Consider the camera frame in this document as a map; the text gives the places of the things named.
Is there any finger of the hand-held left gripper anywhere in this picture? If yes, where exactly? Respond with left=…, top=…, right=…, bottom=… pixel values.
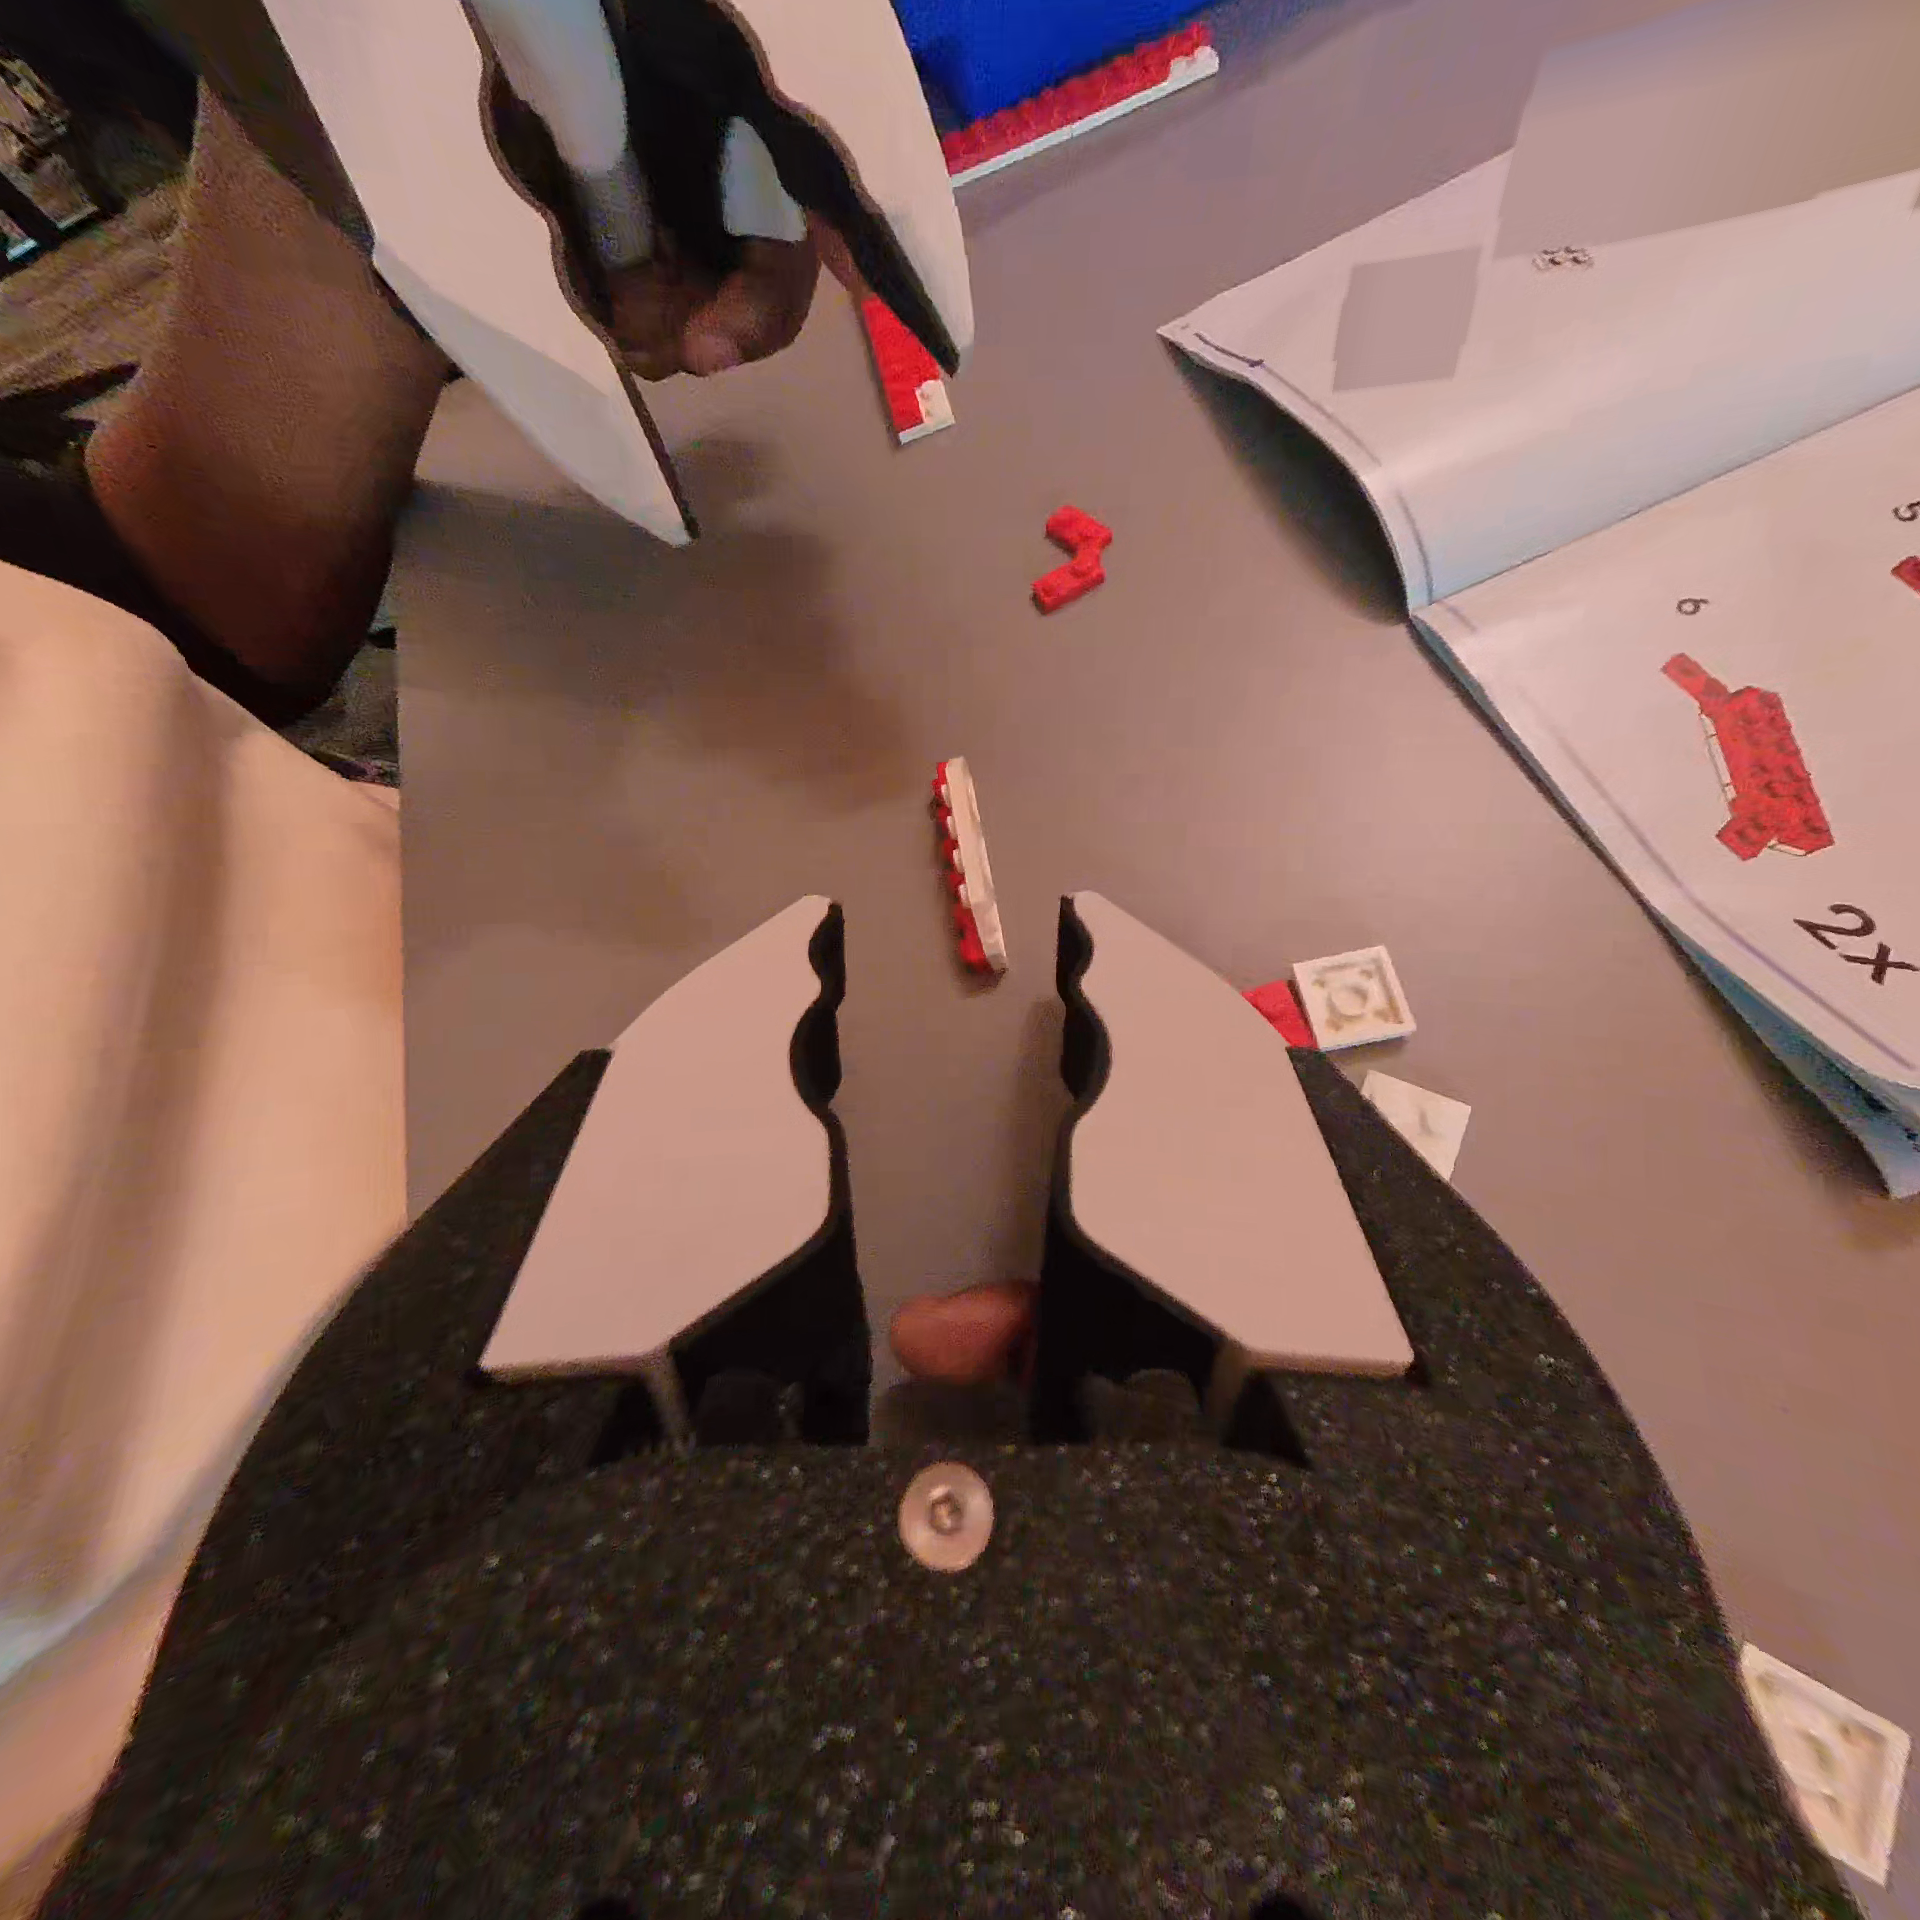
left=263, top=0, right=703, bottom=546
left=717, top=0, right=979, bottom=378

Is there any person's left hand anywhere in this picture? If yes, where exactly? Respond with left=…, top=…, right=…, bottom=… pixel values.
left=609, top=228, right=825, bottom=381

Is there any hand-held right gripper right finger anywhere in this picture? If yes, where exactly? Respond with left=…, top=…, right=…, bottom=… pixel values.
left=1029, top=892, right=1420, bottom=1452

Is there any grey desk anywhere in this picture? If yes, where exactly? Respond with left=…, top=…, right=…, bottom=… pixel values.
left=394, top=0, right=1920, bottom=1920

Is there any red bracket brick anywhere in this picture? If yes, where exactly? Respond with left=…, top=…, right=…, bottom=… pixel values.
left=1032, top=506, right=1115, bottom=615

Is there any red white brick assembly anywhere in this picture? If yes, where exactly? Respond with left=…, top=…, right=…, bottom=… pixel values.
left=858, top=293, right=960, bottom=448
left=930, top=756, right=1011, bottom=980

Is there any blue plastic bin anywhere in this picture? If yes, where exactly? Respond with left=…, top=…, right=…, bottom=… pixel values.
left=891, top=0, right=1221, bottom=127

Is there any person's pale clothing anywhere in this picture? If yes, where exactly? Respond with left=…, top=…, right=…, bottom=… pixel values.
left=0, top=562, right=410, bottom=1920

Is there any person's right hand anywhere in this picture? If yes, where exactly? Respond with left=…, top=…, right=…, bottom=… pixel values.
left=891, top=1280, right=1040, bottom=1385

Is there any red studded plate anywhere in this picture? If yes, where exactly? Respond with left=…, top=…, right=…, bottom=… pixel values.
left=943, top=22, right=1221, bottom=190

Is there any white instruction booklet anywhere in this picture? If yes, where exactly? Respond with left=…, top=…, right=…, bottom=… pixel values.
left=1159, top=0, right=1920, bottom=1202

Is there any white square tile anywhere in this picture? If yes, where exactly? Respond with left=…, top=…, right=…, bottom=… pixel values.
left=1295, top=948, right=1417, bottom=1050
left=1738, top=1642, right=1912, bottom=1887
left=1360, top=1068, right=1472, bottom=1181

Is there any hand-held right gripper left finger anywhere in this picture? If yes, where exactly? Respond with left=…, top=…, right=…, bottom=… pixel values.
left=479, top=896, right=874, bottom=1448

